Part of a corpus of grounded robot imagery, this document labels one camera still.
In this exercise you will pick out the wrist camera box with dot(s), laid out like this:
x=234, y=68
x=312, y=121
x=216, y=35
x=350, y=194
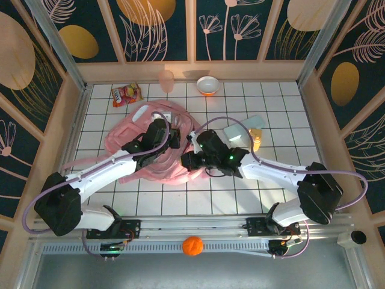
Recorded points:
x=167, y=116
x=191, y=138

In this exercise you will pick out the aluminium frame post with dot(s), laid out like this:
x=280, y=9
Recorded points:
x=59, y=45
x=320, y=45

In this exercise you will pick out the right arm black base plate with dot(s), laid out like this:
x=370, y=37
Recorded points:
x=255, y=227

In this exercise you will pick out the left aluminium frame post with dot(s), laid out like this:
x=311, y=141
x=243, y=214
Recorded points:
x=59, y=45

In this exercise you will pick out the orange bowl white inside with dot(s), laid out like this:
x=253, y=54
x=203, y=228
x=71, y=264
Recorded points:
x=207, y=85

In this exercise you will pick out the beige corner camera box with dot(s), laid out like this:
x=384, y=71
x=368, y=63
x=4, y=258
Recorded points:
x=358, y=238

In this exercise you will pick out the pink translucent plastic cup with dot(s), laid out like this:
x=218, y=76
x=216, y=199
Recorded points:
x=166, y=81

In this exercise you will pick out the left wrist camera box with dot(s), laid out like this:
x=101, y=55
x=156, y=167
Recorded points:
x=167, y=116

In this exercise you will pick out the orange ball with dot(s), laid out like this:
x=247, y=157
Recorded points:
x=192, y=246

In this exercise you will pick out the pink school backpack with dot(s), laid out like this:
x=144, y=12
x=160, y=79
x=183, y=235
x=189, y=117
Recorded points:
x=126, y=135

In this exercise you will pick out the yellow glue bottle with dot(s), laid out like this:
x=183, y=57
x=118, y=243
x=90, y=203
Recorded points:
x=256, y=140

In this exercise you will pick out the aluminium mounting rail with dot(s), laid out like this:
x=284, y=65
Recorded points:
x=192, y=225

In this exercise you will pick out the light blue pencil box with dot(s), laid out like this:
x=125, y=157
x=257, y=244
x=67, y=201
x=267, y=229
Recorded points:
x=240, y=129

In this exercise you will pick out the right aluminium frame post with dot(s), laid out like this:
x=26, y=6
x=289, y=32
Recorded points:
x=320, y=45

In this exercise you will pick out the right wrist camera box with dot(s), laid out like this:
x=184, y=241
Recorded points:
x=191, y=138

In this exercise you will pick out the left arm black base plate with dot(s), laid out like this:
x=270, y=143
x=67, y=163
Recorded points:
x=132, y=228

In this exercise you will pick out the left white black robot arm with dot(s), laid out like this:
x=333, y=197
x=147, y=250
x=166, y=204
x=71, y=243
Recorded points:
x=105, y=171

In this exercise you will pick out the colourful candy snack bag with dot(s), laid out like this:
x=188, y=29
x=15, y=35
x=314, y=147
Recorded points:
x=126, y=95

